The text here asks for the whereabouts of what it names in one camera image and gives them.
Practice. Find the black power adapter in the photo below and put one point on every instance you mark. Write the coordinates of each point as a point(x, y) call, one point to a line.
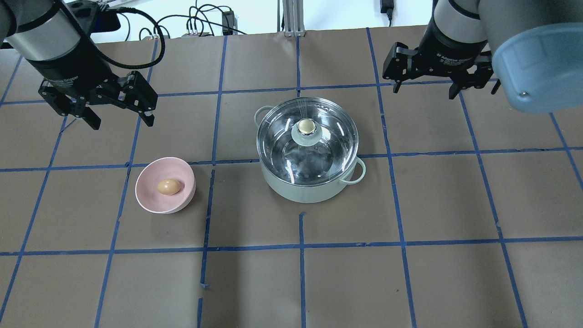
point(228, 22)

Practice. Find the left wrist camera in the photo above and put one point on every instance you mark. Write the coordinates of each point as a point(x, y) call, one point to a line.
point(94, 16)

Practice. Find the pale green cooking pot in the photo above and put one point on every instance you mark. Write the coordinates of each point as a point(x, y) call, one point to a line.
point(314, 177)

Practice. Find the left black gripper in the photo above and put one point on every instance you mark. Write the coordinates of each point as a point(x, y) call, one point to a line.
point(75, 73)

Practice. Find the glass pot lid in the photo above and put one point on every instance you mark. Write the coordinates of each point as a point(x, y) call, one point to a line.
point(307, 136)

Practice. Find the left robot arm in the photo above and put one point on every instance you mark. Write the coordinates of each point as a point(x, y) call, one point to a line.
point(54, 37)

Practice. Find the aluminium frame post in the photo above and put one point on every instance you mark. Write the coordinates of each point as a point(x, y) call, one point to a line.
point(292, 16)

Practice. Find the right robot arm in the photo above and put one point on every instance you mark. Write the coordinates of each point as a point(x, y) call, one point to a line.
point(533, 47)

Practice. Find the brown egg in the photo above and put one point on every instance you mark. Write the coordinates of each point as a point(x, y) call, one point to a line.
point(168, 187)

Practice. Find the pink bowl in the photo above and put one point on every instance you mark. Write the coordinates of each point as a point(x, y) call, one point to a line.
point(165, 168)

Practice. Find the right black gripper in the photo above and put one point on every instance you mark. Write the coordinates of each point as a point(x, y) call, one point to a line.
point(448, 51)

